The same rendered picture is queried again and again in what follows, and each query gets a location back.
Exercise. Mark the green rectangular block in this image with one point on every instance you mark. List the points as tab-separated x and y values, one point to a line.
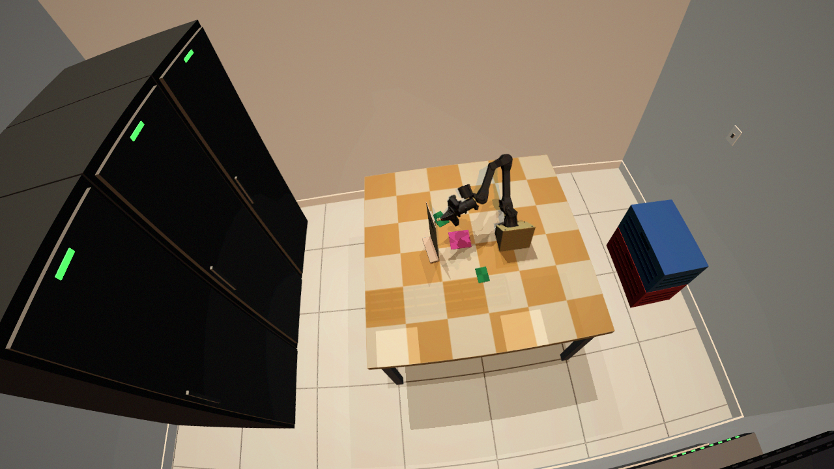
482	274

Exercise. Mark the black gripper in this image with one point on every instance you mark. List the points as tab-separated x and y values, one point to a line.
453	211

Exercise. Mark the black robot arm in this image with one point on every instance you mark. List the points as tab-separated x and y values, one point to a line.
505	204

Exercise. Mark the translucent magenta square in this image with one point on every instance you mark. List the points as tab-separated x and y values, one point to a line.
459	239

